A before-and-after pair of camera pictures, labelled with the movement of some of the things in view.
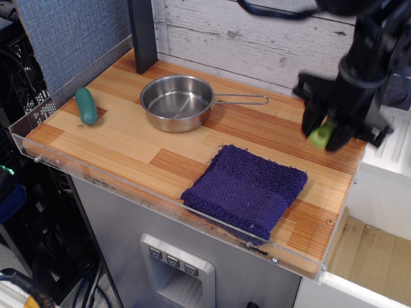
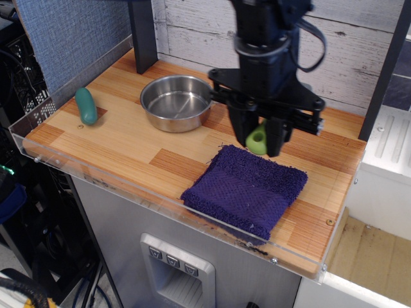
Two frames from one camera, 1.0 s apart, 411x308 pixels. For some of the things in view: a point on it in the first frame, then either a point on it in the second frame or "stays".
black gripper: x=349 y=101 to x=268 y=80
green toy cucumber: x=87 y=107 stays
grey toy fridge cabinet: x=155 y=260 stays
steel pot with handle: x=178 y=103 stays
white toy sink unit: x=369 y=263 stays
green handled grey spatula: x=321 y=136 to x=257 y=141
